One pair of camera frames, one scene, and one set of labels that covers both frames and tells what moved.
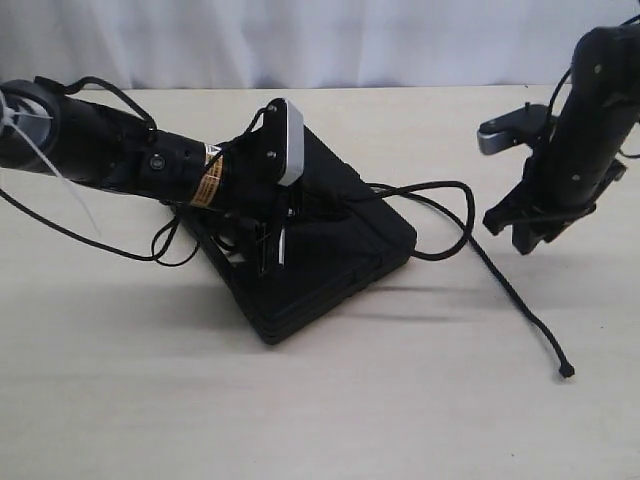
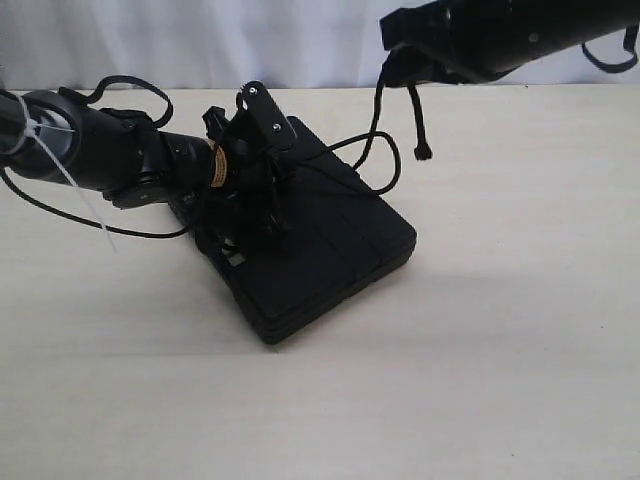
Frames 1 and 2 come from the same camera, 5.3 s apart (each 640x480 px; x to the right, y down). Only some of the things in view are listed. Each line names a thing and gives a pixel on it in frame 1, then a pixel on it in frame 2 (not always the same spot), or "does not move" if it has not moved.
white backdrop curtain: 300,43 does not move
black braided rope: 467,239 → 422,151
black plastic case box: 341,241 does not move
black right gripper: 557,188 → 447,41
